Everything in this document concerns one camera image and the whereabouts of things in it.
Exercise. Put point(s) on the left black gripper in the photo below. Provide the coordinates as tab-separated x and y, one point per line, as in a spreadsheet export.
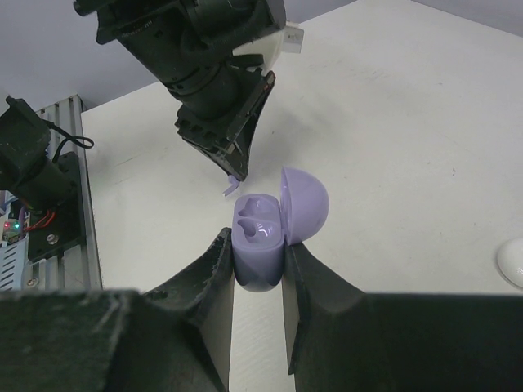
220	108

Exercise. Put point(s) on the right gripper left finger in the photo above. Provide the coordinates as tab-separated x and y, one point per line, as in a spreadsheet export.
176	337

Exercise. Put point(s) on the white earbud case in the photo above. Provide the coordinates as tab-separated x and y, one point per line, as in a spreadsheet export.
510	261

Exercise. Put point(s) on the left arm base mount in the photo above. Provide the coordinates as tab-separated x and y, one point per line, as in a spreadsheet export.
26	170

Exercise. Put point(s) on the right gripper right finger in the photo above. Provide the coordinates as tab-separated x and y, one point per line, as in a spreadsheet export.
339	338

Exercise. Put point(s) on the purple earbud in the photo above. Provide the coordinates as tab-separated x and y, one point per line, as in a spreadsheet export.
232	187

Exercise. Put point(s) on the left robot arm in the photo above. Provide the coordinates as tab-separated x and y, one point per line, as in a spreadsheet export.
189	46

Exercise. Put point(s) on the purple earbud case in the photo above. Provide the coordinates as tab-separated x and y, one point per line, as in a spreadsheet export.
264	225

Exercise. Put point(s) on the slotted cable duct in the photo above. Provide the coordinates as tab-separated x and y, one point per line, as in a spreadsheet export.
13	261

